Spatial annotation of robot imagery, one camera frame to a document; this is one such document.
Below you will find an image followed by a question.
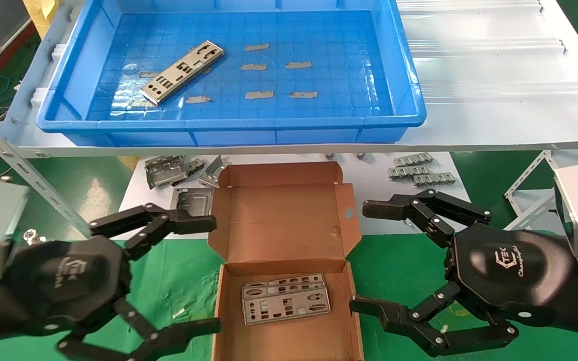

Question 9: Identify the blue plastic tray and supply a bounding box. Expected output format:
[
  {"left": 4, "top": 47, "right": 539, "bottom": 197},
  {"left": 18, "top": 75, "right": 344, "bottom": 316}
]
[{"left": 37, "top": 0, "right": 426, "bottom": 147}]

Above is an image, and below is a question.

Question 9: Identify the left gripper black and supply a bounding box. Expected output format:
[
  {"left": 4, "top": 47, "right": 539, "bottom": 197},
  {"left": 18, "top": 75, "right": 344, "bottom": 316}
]
[{"left": 11, "top": 203, "right": 221, "bottom": 361}]

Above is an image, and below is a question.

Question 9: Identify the green cloth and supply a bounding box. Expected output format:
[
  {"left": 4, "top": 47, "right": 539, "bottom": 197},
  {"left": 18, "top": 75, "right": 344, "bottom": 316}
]
[{"left": 0, "top": 232, "right": 578, "bottom": 361}]

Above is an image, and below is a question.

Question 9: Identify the white flat board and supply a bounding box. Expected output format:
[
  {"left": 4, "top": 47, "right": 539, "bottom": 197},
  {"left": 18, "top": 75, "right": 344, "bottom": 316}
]
[{"left": 108, "top": 153, "right": 470, "bottom": 240}]

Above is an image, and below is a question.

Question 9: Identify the slotted grey metal strip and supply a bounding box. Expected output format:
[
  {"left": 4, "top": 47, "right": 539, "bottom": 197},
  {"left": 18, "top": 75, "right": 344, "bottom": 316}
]
[
  {"left": 394, "top": 152, "right": 434, "bottom": 167},
  {"left": 413, "top": 172, "right": 457, "bottom": 187},
  {"left": 388, "top": 165, "right": 430, "bottom": 179}
]

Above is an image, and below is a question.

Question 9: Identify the large grey metal bracket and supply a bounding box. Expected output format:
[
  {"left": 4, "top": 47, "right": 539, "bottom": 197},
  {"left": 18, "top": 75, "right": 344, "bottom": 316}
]
[{"left": 144, "top": 155, "right": 189, "bottom": 190}]

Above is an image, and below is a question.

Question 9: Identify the slotted grey angle leg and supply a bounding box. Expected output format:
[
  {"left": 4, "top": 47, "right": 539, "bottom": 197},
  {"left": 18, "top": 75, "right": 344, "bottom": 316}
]
[{"left": 0, "top": 103, "right": 94, "bottom": 236}]

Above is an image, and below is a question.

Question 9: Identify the slotted white angle frame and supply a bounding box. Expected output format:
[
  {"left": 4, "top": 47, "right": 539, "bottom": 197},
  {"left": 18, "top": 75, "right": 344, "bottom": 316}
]
[{"left": 504, "top": 148, "right": 578, "bottom": 231}]

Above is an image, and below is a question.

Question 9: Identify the angled grey metal part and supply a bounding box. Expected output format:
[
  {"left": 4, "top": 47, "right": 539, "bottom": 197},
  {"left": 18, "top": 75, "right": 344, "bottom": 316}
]
[{"left": 199, "top": 155, "right": 232, "bottom": 189}]

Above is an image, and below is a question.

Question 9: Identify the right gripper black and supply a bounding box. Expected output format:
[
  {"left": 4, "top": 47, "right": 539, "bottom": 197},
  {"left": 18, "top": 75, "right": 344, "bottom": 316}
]
[{"left": 349, "top": 189, "right": 576, "bottom": 357}]

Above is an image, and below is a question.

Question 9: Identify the brown cardboard box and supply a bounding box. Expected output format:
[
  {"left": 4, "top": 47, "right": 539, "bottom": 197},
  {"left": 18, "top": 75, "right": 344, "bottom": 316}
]
[{"left": 208, "top": 161, "right": 365, "bottom": 361}]

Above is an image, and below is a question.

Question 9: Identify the square grey metal frame bracket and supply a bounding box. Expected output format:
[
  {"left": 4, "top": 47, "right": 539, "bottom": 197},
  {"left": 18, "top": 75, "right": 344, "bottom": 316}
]
[{"left": 171, "top": 188, "right": 213, "bottom": 216}]

